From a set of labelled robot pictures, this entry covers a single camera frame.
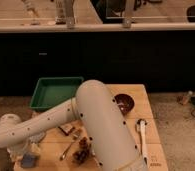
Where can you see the dark red bowl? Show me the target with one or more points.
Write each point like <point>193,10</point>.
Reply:
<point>125,103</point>

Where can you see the white handled utensil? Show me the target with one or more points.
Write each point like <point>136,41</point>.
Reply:
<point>141,128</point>

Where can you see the bunch of dark grapes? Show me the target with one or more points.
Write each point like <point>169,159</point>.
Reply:
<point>83,152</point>

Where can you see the green plastic tray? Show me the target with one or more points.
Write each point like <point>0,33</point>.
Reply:
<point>51,91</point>

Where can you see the grey folded cloth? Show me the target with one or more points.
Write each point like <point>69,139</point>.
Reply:
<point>37,138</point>

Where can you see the brown rectangular box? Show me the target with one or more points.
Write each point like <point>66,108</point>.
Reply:
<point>67,129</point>

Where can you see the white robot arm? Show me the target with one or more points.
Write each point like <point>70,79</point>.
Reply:
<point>95,106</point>

